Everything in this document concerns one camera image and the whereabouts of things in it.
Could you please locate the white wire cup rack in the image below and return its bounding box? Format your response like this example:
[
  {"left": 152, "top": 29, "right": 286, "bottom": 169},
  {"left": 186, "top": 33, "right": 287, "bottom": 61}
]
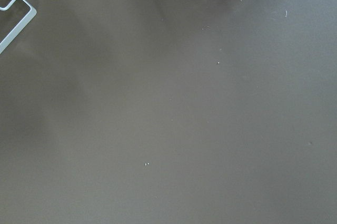
[{"left": 1, "top": 0, "right": 37, "bottom": 53}]

